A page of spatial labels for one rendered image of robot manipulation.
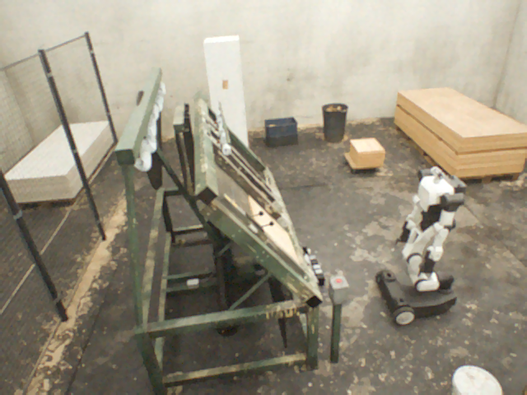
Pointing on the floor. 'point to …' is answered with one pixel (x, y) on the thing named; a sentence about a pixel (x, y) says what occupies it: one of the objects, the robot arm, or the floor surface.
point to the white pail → (474, 383)
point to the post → (335, 333)
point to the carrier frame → (229, 272)
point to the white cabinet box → (226, 81)
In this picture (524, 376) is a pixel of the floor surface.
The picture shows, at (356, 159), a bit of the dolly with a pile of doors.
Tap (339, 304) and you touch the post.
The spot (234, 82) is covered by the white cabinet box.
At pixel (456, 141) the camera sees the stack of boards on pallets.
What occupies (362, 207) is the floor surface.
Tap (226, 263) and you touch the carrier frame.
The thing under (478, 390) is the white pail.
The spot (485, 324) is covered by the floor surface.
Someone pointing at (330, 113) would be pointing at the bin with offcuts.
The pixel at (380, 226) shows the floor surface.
